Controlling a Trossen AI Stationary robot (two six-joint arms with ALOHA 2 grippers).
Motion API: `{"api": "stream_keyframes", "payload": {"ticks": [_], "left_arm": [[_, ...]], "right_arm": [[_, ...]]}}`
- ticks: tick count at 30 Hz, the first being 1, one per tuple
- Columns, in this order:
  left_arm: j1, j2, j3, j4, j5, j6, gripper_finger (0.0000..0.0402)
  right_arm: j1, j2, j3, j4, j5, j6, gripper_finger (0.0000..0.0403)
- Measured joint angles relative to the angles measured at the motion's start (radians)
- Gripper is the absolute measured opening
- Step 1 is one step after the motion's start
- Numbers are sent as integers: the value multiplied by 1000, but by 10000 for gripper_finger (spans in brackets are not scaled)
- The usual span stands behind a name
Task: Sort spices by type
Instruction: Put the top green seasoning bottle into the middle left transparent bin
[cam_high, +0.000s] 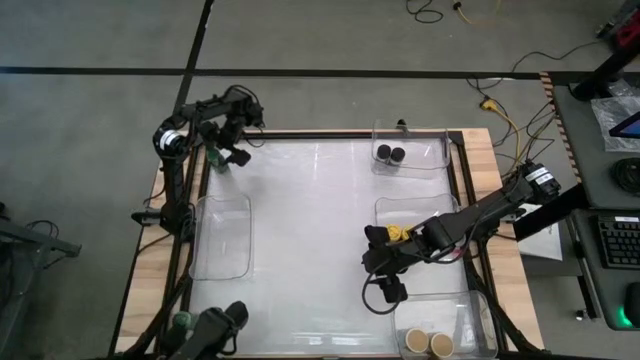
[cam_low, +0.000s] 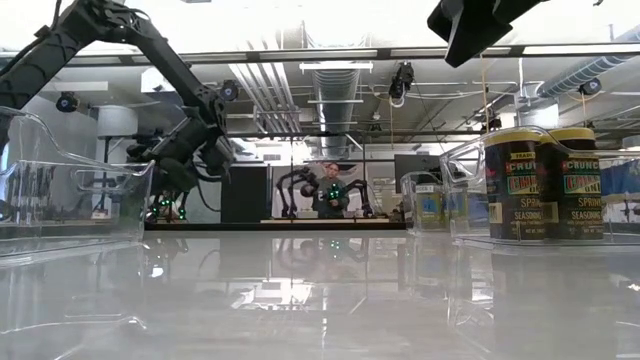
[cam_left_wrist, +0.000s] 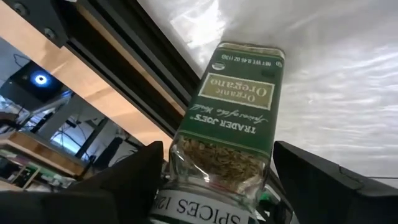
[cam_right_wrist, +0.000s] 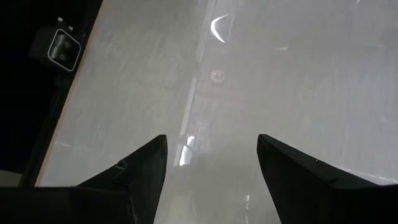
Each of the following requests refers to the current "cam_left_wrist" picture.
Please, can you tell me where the green lid oregano jar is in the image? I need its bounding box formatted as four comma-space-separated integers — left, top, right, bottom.
148, 41, 286, 224

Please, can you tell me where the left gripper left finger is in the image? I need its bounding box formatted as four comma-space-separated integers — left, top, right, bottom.
0, 141, 164, 224

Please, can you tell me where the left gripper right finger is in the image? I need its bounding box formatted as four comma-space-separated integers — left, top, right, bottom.
273, 141, 398, 224

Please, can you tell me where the black table frame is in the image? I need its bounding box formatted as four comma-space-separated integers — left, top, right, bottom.
0, 0, 201, 141

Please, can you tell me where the wooden shelf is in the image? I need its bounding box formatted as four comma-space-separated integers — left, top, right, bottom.
0, 130, 85, 191

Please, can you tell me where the black box blue light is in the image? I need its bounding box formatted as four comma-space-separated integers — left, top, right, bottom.
9, 60, 65, 102

